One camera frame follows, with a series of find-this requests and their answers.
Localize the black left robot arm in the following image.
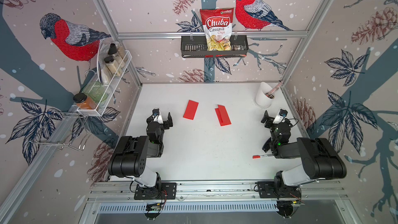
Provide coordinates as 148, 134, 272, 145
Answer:
108, 108, 177, 201

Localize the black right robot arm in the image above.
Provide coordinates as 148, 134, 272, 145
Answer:
258, 108, 347, 198

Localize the white pen cup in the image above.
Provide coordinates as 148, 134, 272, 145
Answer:
255, 82, 273, 108

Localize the red marker pen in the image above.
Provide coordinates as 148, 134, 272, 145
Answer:
252, 154, 274, 159

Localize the green lidded jar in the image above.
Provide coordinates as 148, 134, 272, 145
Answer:
82, 82, 108, 105

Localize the beige spice bottle front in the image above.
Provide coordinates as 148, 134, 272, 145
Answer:
104, 56, 122, 77

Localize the beige spice bottle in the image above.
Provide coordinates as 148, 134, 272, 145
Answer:
108, 43, 125, 59
104, 56, 122, 77

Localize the orange spice jar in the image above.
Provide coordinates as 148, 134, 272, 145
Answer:
73, 92, 97, 110

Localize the beige spice bottle rear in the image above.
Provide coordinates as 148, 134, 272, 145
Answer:
108, 43, 125, 59

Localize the Chuba cassava chips bag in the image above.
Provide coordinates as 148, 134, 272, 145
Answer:
200, 8, 234, 51

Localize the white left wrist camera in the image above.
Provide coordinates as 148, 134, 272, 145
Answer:
153, 112, 163, 124

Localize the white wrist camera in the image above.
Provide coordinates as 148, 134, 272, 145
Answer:
273, 108, 288, 124
153, 112, 163, 124

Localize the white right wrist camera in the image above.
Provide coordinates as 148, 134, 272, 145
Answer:
273, 108, 288, 124

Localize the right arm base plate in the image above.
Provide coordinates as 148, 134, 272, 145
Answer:
255, 180, 302, 200

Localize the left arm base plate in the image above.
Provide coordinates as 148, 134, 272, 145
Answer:
133, 183, 177, 200

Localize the white wire shelf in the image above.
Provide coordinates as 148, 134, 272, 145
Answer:
77, 40, 132, 117

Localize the black wire basket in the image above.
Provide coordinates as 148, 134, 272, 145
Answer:
181, 35, 248, 58

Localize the chrome wire rack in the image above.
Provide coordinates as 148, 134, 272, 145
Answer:
30, 113, 91, 151

